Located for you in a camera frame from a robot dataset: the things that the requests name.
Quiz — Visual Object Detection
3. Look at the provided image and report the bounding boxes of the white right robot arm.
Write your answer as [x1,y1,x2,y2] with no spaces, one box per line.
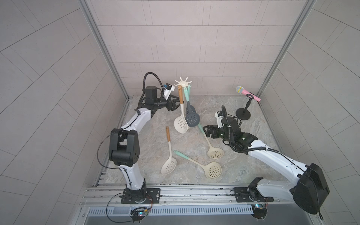
[198,117,330,215]

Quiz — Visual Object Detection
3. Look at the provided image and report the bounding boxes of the cream skimmer green handle bottom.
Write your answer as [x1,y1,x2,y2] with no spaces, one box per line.
[174,151,222,179]

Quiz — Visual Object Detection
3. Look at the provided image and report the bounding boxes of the black microphone stand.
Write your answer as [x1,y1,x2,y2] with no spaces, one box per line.
[236,94,254,121]

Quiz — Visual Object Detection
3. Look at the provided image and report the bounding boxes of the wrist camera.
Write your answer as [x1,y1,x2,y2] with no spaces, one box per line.
[215,111,224,128]
[163,83,175,100]

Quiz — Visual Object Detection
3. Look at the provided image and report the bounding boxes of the grey skimmer green handle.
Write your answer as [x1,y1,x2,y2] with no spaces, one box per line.
[184,87,200,127]
[186,85,196,115]

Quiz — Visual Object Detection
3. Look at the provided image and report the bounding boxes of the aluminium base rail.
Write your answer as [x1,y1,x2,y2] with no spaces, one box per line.
[78,184,299,207]

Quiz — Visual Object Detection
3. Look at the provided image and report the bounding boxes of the pink toy microphone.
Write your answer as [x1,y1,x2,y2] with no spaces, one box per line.
[236,86,261,102]

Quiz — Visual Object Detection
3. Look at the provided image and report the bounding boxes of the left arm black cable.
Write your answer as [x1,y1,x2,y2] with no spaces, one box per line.
[142,72,165,107]

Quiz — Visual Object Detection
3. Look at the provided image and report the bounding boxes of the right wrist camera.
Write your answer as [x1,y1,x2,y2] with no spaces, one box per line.
[215,111,224,128]

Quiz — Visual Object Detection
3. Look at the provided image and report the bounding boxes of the cream utensil rack stand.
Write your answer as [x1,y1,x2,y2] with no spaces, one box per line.
[174,76,193,113]

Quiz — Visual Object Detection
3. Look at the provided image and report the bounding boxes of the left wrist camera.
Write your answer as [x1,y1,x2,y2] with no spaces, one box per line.
[163,83,175,100]

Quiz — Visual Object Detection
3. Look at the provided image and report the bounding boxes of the cream skimmer green handle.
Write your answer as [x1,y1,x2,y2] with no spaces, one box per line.
[198,123,224,159]
[174,151,222,179]

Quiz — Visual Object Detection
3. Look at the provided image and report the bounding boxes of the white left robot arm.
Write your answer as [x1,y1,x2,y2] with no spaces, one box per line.
[108,84,180,199]

